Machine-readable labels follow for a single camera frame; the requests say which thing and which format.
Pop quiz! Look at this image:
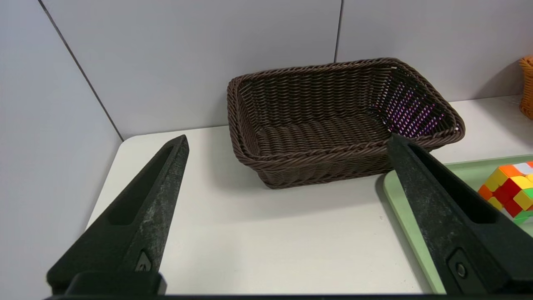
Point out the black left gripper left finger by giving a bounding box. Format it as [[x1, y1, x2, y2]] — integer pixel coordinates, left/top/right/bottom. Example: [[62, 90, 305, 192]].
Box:
[[46, 134, 190, 295]]

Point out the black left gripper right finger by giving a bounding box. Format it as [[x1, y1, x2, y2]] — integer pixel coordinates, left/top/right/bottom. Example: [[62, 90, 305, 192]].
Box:
[[386, 133, 533, 295]]

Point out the multicolour puzzle cube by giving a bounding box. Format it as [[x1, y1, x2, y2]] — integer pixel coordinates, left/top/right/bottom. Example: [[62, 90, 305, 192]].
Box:
[[478, 162, 533, 218]]

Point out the orange wicker basket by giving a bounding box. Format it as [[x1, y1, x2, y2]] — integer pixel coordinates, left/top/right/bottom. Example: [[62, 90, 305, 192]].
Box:
[[518, 55, 533, 120]]

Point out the dark brown wicker basket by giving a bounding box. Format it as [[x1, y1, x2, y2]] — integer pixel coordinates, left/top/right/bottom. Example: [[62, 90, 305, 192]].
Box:
[[227, 57, 466, 190]]

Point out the light green plastic tray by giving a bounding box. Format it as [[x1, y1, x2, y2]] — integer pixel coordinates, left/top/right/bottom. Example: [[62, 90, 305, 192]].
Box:
[[383, 155, 533, 295]]

